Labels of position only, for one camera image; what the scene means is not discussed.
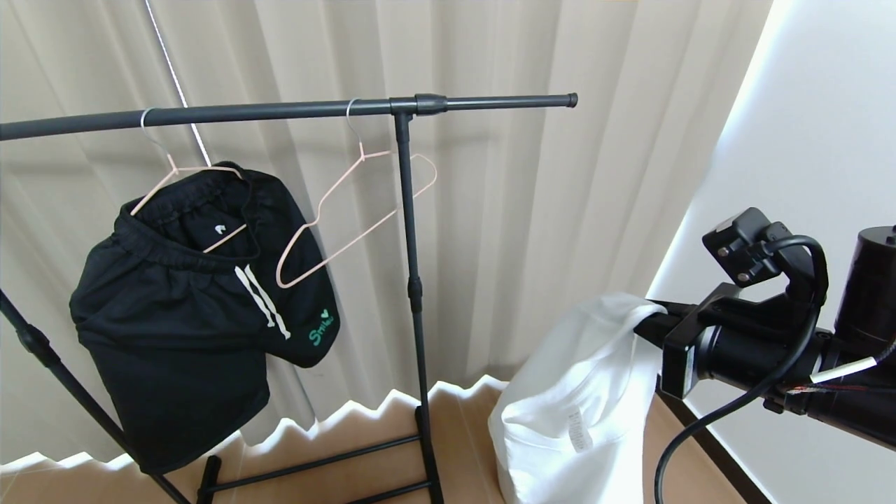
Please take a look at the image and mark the black clothes rack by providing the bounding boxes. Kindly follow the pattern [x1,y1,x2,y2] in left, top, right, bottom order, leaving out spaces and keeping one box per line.
[0,92,579,504]

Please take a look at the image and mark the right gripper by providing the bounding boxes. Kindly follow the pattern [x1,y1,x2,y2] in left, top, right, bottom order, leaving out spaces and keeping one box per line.
[658,282,896,450]

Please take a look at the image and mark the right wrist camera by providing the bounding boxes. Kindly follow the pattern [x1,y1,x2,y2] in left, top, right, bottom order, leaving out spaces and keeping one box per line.
[702,207,795,286]

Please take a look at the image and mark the black shorts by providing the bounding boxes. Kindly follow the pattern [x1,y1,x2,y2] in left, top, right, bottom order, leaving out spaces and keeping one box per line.
[69,162,342,475]

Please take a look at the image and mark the pink clothes hanger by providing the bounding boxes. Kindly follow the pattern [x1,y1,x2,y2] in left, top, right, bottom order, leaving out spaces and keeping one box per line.
[129,107,249,254]
[275,98,438,289]

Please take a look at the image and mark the white t-shirt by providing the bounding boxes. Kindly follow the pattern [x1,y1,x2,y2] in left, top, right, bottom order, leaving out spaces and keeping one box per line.
[488,292,669,504]

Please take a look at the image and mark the white curtain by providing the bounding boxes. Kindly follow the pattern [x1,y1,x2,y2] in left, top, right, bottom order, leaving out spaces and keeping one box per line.
[0,0,771,466]

